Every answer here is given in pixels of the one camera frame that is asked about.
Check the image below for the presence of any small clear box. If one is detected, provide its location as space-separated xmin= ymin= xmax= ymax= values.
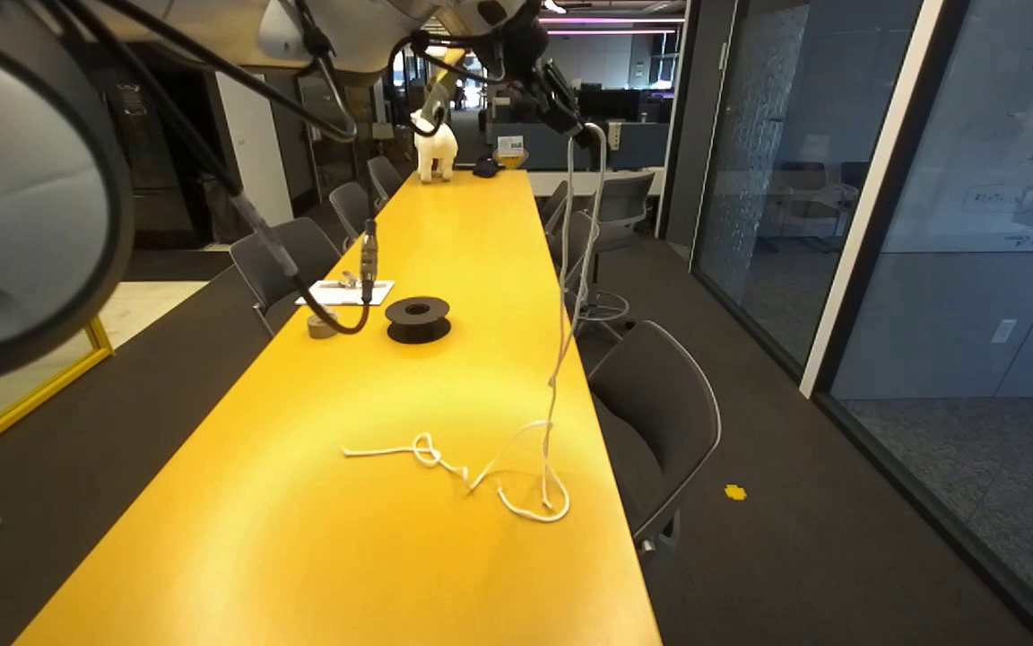
xmin=490 ymin=133 xmax=530 ymax=172

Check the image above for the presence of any yellow metal frame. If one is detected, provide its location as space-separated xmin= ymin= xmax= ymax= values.
xmin=0 ymin=315 xmax=114 ymax=458

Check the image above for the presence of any grey office chair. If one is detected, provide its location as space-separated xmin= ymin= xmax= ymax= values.
xmin=585 ymin=170 xmax=661 ymax=243

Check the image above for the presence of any black filament spool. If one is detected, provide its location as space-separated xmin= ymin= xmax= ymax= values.
xmin=384 ymin=293 xmax=457 ymax=348

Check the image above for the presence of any white paper card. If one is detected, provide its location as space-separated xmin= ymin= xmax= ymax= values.
xmin=306 ymin=276 xmax=399 ymax=311

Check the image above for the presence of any grey textured column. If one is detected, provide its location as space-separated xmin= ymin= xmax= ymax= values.
xmin=691 ymin=0 xmax=837 ymax=370

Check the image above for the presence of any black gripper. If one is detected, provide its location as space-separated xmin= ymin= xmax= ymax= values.
xmin=500 ymin=6 xmax=588 ymax=133

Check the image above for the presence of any white braided rope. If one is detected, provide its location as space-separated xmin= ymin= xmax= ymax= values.
xmin=338 ymin=118 xmax=610 ymax=529

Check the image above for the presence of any pink ceiling light strip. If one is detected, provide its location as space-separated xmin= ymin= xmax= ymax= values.
xmin=538 ymin=9 xmax=690 ymax=39

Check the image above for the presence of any dark office chair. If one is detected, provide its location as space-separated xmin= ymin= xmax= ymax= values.
xmin=226 ymin=225 xmax=310 ymax=332
xmin=328 ymin=178 xmax=378 ymax=243
xmin=536 ymin=175 xmax=582 ymax=236
xmin=593 ymin=315 xmax=728 ymax=568
xmin=546 ymin=209 xmax=640 ymax=332
xmin=268 ymin=210 xmax=348 ymax=282
xmin=361 ymin=153 xmax=405 ymax=206

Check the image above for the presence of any white frame post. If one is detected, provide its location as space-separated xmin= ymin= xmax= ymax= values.
xmin=797 ymin=0 xmax=950 ymax=402

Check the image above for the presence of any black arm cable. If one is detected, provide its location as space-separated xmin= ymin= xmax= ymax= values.
xmin=37 ymin=0 xmax=384 ymax=338

